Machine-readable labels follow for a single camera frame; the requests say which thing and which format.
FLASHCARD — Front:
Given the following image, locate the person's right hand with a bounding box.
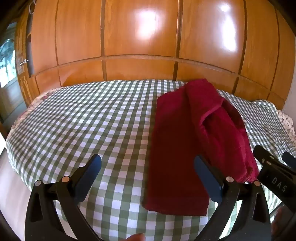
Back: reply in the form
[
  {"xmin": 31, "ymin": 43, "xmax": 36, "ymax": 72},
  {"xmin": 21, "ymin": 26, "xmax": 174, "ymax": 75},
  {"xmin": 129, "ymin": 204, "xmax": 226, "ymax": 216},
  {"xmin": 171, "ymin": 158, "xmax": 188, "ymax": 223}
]
[{"xmin": 271, "ymin": 205, "xmax": 286, "ymax": 241}]

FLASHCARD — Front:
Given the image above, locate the wooden wardrobe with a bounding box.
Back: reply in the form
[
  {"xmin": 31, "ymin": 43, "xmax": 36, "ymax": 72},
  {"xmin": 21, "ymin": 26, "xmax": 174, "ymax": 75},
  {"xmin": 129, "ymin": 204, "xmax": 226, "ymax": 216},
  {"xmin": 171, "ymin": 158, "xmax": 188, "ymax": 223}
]
[{"xmin": 14, "ymin": 0, "xmax": 296, "ymax": 111}]

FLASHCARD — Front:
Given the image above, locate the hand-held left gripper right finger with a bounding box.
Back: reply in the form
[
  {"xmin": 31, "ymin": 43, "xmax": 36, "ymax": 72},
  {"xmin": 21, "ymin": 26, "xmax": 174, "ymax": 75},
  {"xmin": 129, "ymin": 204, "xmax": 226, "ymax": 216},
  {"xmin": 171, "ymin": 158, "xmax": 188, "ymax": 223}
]
[{"xmin": 194, "ymin": 155, "xmax": 272, "ymax": 241}]

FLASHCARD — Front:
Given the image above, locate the dark red garment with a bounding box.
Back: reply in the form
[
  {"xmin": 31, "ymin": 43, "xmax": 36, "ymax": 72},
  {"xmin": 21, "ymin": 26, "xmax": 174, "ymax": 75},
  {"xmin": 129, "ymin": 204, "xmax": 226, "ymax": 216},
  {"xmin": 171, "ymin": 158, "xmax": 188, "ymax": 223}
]
[{"xmin": 142, "ymin": 79, "xmax": 260, "ymax": 217}]

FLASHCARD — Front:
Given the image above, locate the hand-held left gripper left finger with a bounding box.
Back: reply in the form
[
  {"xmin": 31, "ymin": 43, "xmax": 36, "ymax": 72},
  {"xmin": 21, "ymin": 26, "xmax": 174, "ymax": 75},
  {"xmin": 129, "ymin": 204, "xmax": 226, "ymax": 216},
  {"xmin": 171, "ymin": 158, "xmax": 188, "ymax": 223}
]
[{"xmin": 25, "ymin": 153, "xmax": 102, "ymax": 241}]

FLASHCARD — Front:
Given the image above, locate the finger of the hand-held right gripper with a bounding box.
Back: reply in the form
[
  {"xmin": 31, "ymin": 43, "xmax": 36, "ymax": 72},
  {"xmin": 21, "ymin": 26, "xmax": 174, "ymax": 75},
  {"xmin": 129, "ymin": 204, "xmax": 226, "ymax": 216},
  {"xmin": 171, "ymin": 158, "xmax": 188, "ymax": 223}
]
[
  {"xmin": 282, "ymin": 151, "xmax": 296, "ymax": 173},
  {"xmin": 253, "ymin": 145, "xmax": 279, "ymax": 171}
]

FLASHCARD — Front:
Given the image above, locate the person's left hand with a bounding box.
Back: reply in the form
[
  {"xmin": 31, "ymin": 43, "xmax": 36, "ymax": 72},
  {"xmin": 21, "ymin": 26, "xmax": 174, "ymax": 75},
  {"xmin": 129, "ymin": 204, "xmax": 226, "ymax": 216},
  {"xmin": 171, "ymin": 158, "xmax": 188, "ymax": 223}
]
[{"xmin": 126, "ymin": 233, "xmax": 147, "ymax": 241}]

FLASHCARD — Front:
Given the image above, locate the wooden glass-pane door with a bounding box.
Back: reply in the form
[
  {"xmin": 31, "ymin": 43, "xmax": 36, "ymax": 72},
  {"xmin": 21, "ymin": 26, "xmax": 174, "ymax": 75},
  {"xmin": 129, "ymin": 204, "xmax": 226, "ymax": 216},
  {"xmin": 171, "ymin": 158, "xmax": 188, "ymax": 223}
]
[{"xmin": 0, "ymin": 21, "xmax": 31, "ymax": 127}]

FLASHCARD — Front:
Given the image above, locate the green white checkered bed sheet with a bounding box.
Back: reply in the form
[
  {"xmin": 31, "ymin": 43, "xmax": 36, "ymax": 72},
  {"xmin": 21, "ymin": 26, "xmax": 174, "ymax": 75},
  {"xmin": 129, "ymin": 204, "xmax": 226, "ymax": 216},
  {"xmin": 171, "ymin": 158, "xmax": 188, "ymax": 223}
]
[{"xmin": 6, "ymin": 79, "xmax": 290, "ymax": 241}]

